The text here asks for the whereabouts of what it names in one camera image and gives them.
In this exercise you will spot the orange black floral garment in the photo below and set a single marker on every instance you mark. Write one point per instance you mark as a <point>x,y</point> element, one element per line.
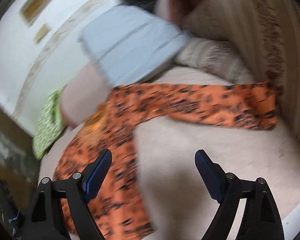
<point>119,210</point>

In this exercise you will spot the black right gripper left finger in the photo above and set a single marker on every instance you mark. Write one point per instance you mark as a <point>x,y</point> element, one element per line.
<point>45,218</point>

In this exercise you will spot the green white patterned pillow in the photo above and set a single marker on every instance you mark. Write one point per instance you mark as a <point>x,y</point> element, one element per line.
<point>49,125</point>

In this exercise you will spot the light blue folded blanket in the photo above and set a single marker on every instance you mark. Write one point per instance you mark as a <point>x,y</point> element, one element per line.
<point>131,45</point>

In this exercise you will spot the pink bolster pillow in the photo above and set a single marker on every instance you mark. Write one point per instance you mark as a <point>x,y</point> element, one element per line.
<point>82,96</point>

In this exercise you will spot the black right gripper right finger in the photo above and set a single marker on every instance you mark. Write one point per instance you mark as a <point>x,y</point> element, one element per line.
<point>261,218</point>

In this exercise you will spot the beige brown fringed pillow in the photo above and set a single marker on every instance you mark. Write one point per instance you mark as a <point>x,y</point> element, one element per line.
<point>267,35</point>

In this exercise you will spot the dark wooden cabinet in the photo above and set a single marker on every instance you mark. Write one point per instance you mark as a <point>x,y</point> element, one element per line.
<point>18,166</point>

